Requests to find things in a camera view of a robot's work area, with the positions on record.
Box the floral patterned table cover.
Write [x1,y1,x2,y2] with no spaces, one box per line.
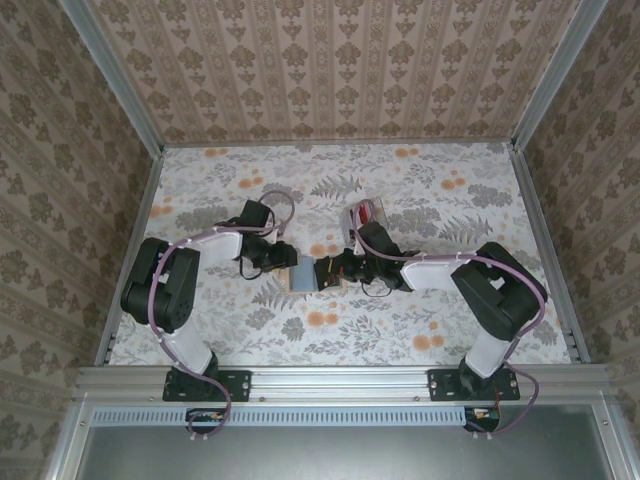
[107,143,576,367]

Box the grey metal panel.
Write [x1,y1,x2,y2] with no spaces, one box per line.
[74,424,609,480]

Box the black controller board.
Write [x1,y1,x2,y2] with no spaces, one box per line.
[463,405,502,432]
[185,407,227,435]

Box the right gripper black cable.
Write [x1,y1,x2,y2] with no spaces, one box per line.
[362,282,397,300]

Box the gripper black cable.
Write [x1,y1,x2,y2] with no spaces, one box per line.
[237,257,267,281]
[362,282,397,300]

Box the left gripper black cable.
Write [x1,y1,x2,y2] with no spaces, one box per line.
[237,257,267,281]

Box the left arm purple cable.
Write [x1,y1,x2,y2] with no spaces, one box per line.
[149,189,297,444]

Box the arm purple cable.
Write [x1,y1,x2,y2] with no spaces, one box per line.
[149,189,297,444]
[349,219,550,441]

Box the aluminium frame cross rail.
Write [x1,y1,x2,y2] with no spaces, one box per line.
[73,364,614,402]

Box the aluminium table side rail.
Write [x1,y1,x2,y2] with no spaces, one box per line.
[509,144,592,364]
[94,149,166,366]

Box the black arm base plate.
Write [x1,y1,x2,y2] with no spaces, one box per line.
[162,368,252,403]
[428,368,519,403]

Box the grey slotted cable duct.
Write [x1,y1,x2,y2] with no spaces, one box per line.
[91,405,501,427]

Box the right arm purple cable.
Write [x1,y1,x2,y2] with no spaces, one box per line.
[349,219,550,441]

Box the aluminium frame post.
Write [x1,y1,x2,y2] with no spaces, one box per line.
[59,0,166,157]
[510,0,614,151]

